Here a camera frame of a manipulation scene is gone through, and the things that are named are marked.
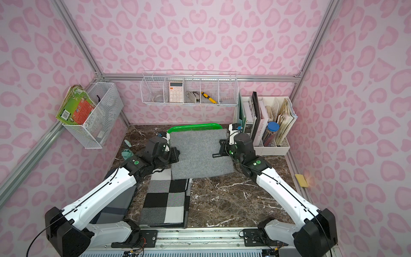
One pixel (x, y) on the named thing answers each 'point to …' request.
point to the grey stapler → (195, 96)
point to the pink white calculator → (176, 91)
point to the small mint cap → (128, 143)
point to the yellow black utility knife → (209, 98)
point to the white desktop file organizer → (273, 105)
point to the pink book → (262, 123)
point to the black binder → (258, 116)
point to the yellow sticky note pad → (302, 180)
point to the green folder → (242, 117)
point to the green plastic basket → (195, 127)
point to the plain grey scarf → (196, 149)
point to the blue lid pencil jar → (273, 128)
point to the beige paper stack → (287, 118)
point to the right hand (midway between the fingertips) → (219, 141)
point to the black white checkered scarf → (167, 201)
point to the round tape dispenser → (158, 98)
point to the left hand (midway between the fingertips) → (180, 150)
